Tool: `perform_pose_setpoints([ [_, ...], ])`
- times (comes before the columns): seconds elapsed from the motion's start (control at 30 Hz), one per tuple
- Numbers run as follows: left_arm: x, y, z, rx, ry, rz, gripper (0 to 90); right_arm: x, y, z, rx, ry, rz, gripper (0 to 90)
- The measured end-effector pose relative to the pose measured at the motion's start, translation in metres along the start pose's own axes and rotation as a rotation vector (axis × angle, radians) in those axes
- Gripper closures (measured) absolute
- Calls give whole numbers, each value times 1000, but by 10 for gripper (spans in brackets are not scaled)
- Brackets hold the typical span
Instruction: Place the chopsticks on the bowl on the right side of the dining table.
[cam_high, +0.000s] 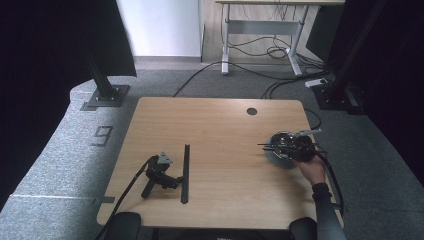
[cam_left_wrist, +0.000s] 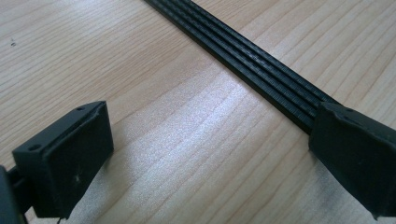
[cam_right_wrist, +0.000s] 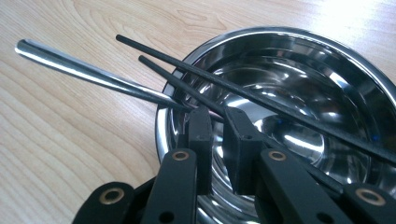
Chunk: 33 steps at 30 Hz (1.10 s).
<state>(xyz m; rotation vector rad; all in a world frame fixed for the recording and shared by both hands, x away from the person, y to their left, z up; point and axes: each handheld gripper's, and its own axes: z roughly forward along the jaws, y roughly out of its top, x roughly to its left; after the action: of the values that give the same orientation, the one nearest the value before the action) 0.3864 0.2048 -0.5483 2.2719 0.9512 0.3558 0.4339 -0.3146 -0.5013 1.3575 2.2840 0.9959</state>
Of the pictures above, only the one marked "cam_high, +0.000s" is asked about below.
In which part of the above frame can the long black floor cable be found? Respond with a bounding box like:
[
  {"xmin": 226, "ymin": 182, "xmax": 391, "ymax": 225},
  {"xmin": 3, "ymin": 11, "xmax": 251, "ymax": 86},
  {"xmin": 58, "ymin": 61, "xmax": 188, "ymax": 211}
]
[{"xmin": 172, "ymin": 60, "xmax": 331, "ymax": 98}]

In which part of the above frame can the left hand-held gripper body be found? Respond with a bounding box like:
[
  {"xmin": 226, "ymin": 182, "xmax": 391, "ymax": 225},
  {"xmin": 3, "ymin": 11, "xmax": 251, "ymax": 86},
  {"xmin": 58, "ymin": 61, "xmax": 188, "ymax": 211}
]
[{"xmin": 140, "ymin": 151, "xmax": 174, "ymax": 200}]

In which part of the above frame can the white power strip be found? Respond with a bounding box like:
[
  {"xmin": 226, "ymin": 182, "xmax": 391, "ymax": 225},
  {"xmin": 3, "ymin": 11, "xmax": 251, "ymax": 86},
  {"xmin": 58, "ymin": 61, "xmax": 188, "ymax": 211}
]
[{"xmin": 304, "ymin": 78, "xmax": 329, "ymax": 89}]

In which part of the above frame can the pile of small metal parts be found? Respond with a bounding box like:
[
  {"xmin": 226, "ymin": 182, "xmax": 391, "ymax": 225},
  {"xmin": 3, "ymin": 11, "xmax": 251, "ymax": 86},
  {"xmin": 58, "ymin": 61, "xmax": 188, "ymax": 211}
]
[{"xmin": 271, "ymin": 133, "xmax": 296, "ymax": 158}]

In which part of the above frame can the person's right hand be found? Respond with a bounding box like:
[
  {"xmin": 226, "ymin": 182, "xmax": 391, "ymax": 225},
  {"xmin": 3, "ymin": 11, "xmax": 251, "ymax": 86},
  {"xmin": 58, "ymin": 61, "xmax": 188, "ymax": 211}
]
[{"xmin": 294, "ymin": 155, "xmax": 328, "ymax": 186}]

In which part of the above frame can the white standing desk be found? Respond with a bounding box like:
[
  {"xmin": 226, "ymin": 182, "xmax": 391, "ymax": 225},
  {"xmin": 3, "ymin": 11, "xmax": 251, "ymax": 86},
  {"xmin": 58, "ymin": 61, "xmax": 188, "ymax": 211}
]
[{"xmin": 214, "ymin": 0, "xmax": 346, "ymax": 77}]

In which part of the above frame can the tangled black cable bundle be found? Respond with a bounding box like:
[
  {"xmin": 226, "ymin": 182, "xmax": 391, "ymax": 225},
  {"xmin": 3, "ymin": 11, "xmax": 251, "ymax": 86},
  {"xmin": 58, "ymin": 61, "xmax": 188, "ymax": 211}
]
[{"xmin": 228, "ymin": 4, "xmax": 329, "ymax": 73}]

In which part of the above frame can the left hand-held gripper black cable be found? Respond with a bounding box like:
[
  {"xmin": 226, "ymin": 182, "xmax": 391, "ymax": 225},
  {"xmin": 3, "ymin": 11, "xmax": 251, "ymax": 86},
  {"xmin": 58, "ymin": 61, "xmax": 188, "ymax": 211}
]
[{"xmin": 94, "ymin": 156, "xmax": 154, "ymax": 240}]

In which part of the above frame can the white panel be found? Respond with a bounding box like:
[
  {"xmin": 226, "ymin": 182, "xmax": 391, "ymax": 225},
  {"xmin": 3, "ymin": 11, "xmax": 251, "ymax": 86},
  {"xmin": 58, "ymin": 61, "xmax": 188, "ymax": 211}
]
[{"xmin": 116, "ymin": 0, "xmax": 203, "ymax": 58}]

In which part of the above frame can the right hand-held gripper black cable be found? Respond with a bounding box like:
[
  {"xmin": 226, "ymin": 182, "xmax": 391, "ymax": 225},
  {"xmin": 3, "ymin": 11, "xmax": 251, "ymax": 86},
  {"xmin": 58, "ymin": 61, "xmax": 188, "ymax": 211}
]
[{"xmin": 311, "ymin": 144, "xmax": 348, "ymax": 216}]

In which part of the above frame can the black chair armrest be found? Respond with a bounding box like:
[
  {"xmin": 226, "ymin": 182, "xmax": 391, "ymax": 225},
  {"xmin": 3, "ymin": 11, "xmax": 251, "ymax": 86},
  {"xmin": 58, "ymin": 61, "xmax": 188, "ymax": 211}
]
[
  {"xmin": 289, "ymin": 217, "xmax": 318, "ymax": 240},
  {"xmin": 103, "ymin": 212, "xmax": 142, "ymax": 240}
]

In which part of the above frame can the black curtain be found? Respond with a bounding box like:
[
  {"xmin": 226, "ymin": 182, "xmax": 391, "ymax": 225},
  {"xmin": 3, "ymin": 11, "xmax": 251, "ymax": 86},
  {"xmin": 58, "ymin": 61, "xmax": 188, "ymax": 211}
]
[
  {"xmin": 0, "ymin": 0, "xmax": 138, "ymax": 211},
  {"xmin": 306, "ymin": 0, "xmax": 424, "ymax": 188}
]

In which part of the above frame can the black metal stand dark base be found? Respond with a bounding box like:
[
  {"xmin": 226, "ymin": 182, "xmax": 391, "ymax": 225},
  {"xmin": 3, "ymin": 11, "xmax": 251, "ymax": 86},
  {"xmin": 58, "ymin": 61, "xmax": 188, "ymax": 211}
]
[{"xmin": 313, "ymin": 0, "xmax": 389, "ymax": 116}]

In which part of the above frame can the black aluminium profile rail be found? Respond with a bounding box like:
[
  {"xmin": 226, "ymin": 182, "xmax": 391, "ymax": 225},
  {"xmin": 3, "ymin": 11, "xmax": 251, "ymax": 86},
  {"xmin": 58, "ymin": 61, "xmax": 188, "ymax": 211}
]
[{"xmin": 180, "ymin": 143, "xmax": 191, "ymax": 205}]

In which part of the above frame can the short black looped cable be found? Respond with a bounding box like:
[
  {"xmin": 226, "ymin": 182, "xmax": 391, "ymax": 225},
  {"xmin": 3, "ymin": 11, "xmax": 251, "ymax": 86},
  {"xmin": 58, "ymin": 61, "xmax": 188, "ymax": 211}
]
[{"xmin": 304, "ymin": 108, "xmax": 322, "ymax": 130}]

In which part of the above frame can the round metal bowl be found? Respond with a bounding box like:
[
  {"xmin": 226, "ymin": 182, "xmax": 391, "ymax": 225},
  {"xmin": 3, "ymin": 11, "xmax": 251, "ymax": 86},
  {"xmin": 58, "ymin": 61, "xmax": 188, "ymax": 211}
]
[{"xmin": 265, "ymin": 130, "xmax": 314, "ymax": 169}]

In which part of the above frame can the black metal stand square base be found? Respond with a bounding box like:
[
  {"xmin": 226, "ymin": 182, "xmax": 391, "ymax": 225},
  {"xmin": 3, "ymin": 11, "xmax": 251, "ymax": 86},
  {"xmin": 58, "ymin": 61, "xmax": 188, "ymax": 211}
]
[{"xmin": 79, "ymin": 56, "xmax": 131, "ymax": 112}]

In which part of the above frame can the hand-held gripper black cable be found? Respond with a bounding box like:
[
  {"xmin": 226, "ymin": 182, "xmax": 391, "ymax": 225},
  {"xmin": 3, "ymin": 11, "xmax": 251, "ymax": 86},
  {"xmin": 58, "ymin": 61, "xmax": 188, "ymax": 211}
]
[
  {"xmin": 311, "ymin": 144, "xmax": 348, "ymax": 216},
  {"xmin": 94, "ymin": 156, "xmax": 154, "ymax": 240}
]

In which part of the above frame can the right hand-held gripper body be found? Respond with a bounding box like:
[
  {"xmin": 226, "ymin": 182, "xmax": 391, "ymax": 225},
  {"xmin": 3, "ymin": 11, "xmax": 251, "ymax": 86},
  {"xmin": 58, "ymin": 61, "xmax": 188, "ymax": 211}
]
[{"xmin": 289, "ymin": 129, "xmax": 323, "ymax": 163}]

